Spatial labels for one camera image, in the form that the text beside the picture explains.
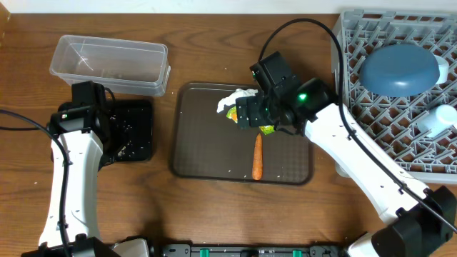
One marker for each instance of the white cup sideways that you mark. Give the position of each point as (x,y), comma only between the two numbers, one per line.
(437,120)

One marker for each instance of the yellow green snack wrapper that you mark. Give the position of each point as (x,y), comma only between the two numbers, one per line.
(231,114)

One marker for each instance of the grey dishwasher rack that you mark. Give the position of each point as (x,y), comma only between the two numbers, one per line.
(392,121)

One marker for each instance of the pile of white rice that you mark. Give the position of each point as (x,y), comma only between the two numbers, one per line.
(133,135)

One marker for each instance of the dark brown serving tray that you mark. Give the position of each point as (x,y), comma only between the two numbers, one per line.
(207,145)

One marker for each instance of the light blue bowl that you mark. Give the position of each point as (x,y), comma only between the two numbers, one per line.
(443,67)

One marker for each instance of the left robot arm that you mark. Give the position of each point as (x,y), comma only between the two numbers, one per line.
(88,133)

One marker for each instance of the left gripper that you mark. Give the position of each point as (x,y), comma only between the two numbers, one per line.
(104,162)

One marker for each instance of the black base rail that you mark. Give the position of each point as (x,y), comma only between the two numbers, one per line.
(186,250)

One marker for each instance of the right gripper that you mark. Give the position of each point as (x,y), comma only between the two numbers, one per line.
(257,119)

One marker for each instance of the black rectangular bin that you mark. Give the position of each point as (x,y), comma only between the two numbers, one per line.
(120,107)

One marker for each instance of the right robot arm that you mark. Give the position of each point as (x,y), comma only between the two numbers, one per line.
(418,220)

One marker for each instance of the dark blue plate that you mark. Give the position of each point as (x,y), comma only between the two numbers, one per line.
(399,70)

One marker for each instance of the orange carrot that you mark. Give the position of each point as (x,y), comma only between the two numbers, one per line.
(257,165)

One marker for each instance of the clear plastic bin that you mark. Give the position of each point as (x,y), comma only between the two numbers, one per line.
(125,67)

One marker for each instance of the crumpled white tissue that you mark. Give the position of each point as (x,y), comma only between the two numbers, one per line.
(231,99)

